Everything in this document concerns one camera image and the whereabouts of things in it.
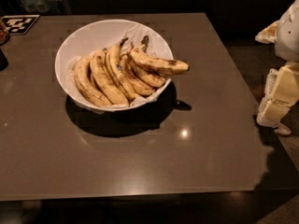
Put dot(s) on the leftmost banana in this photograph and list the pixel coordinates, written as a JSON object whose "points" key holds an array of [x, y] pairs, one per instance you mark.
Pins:
{"points": [[84, 85]]}

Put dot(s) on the white bowl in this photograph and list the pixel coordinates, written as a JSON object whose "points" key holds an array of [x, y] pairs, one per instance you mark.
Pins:
{"points": [[84, 38]]}

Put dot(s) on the black white fiducial marker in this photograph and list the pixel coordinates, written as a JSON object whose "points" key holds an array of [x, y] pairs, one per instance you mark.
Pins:
{"points": [[19, 24]]}

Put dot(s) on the spotted banana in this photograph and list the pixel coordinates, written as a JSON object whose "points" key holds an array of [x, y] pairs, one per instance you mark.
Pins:
{"points": [[155, 64]]}

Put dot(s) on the dark object at left edge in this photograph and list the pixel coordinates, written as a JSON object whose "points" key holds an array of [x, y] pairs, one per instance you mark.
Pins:
{"points": [[3, 61]]}

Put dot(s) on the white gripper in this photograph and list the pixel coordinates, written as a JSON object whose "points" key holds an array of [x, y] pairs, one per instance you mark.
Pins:
{"points": [[288, 36]]}

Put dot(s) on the brown object at left edge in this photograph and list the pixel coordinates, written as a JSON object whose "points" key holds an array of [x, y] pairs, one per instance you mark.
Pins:
{"points": [[4, 36]]}

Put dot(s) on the stickered middle banana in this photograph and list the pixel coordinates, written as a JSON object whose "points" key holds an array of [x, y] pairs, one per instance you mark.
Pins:
{"points": [[114, 68]]}

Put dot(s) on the white paper liner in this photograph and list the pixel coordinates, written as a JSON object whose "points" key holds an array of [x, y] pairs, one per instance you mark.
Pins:
{"points": [[140, 34]]}

